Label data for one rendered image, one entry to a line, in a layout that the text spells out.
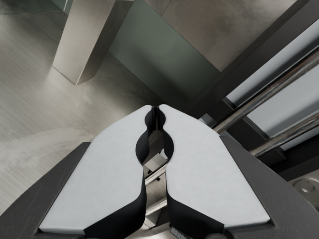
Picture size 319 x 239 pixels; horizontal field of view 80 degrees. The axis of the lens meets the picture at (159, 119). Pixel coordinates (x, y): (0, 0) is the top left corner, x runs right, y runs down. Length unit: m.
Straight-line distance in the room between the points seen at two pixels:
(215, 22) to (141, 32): 0.26
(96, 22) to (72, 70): 0.16
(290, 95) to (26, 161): 0.45
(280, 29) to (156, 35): 0.56
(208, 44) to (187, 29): 0.08
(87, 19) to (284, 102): 0.44
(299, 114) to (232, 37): 0.44
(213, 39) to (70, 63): 0.44
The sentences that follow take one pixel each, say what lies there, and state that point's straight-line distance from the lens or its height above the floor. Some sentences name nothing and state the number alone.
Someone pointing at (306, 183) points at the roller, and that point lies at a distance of 0.51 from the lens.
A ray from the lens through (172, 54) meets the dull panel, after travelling 0.73.
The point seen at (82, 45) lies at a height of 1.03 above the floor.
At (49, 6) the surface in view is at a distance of 0.88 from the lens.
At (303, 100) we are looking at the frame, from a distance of 0.29.
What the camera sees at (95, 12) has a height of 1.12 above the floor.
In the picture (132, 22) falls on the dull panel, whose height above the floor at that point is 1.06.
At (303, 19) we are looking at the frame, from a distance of 0.23.
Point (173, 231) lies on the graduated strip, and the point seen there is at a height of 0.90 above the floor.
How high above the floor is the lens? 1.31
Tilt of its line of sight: 36 degrees down
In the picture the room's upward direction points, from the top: 45 degrees clockwise
